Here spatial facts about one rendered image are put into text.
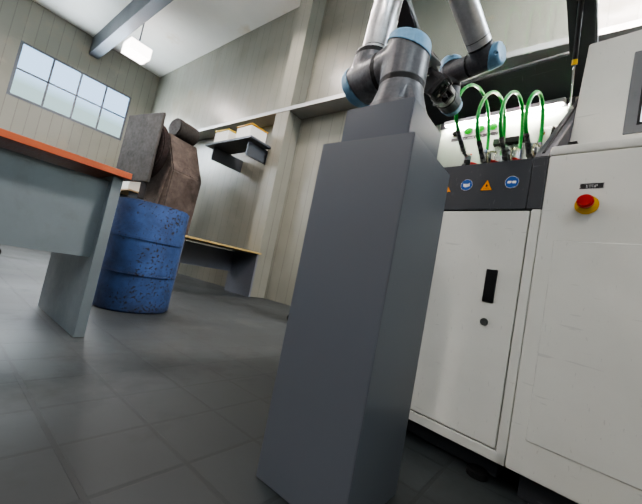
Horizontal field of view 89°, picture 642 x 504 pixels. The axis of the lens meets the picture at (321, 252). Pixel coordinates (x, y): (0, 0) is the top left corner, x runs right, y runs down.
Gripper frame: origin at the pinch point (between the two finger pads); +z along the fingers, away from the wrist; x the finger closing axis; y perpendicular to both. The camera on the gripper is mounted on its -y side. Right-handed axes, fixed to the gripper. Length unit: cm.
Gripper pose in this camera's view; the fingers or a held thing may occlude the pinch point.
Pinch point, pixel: (414, 61)
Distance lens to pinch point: 114.7
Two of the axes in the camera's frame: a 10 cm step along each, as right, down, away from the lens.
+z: -6.1, 0.0, -7.9
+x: -6.0, 6.6, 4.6
